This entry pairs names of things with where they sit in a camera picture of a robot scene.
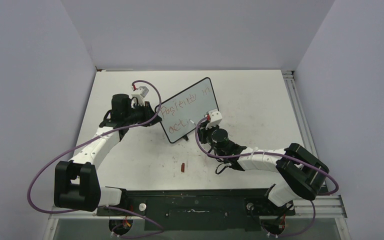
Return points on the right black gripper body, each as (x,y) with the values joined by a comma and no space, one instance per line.
(206,135)

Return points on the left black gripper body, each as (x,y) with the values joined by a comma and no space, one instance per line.
(138,115)

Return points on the small black-framed whiteboard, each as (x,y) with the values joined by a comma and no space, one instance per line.
(192,103)

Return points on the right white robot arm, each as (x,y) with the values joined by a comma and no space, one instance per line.
(302,173)

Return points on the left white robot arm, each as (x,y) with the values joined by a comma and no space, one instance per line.
(76,182)

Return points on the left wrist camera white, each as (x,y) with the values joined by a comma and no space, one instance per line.
(139,92)

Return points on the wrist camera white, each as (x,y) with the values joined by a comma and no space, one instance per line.
(213,118)
(139,92)

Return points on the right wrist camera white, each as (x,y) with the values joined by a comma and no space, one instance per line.
(213,118)

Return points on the aluminium frame rail right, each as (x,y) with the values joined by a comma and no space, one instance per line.
(308,142)

